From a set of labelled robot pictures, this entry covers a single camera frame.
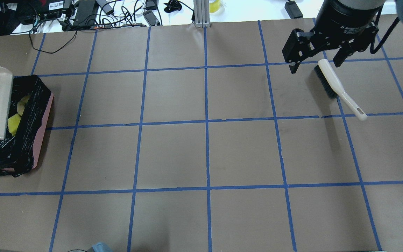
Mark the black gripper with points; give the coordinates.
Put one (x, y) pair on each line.
(348, 16)

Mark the beige hand brush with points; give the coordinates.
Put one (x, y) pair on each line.
(335, 89)

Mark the pink bin with black bag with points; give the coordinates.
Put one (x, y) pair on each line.
(19, 154)

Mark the black power adapter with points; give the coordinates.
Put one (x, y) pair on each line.
(293, 10)

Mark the yellow tape roll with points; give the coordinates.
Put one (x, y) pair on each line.
(214, 5)

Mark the green yellow sponge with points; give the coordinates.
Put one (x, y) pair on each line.
(13, 123)

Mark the aluminium frame post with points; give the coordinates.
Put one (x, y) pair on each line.
(201, 13)

